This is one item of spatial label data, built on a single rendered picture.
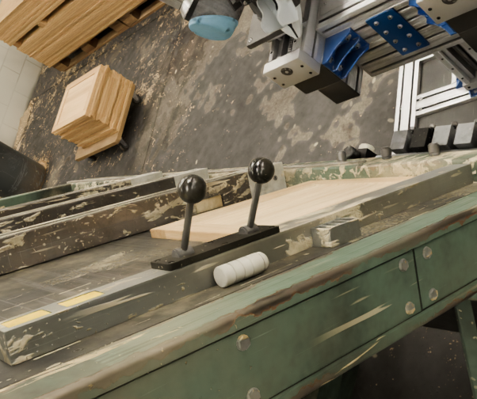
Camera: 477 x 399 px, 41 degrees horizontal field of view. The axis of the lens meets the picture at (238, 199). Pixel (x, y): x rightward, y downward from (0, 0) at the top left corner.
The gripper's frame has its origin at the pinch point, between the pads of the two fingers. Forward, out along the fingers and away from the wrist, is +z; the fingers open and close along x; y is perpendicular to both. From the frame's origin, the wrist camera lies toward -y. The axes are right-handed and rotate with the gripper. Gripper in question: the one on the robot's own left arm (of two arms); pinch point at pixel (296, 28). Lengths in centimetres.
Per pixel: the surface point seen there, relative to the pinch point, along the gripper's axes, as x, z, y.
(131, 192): -81, 22, -4
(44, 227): -52, 6, 35
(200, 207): -49, 28, 3
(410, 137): -19, 47, -42
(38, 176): -448, 53, -169
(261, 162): 7.5, 7.5, 31.6
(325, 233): 5.7, 23.9, 27.4
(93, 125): -319, 34, -162
